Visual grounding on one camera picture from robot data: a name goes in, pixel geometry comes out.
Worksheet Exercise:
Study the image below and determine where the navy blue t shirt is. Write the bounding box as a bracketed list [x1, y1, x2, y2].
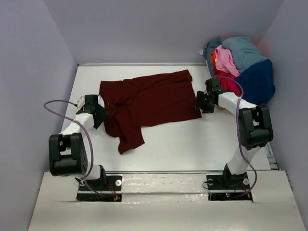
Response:
[235, 59, 276, 105]

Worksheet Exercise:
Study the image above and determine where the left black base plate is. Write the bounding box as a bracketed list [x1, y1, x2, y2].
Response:
[75, 174, 123, 202]

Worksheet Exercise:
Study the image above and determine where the grey blue t shirt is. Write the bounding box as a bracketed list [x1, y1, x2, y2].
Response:
[222, 37, 267, 73]

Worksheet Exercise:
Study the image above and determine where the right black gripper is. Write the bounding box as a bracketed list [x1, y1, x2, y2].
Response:
[193, 90, 215, 114]

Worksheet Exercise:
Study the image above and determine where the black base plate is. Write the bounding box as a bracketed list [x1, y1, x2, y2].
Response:
[75, 174, 123, 202]
[202, 174, 253, 202]

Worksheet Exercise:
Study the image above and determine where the pink t shirt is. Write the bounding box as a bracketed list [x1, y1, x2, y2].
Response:
[214, 45, 240, 77]

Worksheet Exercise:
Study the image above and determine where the maroon t shirt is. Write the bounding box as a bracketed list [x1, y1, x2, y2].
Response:
[99, 70, 201, 154]

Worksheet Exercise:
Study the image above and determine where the teal t shirt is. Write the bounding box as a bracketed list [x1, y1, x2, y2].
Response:
[203, 36, 221, 62]

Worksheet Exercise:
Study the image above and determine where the orange t shirt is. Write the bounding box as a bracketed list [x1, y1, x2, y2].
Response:
[211, 51, 218, 76]

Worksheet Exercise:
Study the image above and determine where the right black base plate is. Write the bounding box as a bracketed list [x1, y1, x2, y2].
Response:
[202, 174, 253, 202]

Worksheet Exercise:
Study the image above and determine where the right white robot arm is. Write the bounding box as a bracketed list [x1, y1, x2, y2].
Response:
[195, 77, 273, 191]

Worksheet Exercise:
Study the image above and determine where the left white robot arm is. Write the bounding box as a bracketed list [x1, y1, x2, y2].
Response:
[44, 94, 109, 192]

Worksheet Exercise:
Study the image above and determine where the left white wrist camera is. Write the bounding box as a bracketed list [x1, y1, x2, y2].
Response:
[76, 96, 85, 109]

